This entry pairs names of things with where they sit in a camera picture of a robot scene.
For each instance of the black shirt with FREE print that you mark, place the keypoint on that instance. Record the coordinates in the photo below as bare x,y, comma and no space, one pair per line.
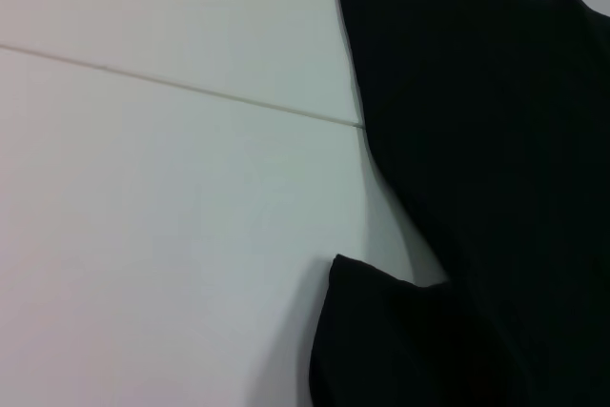
476,140

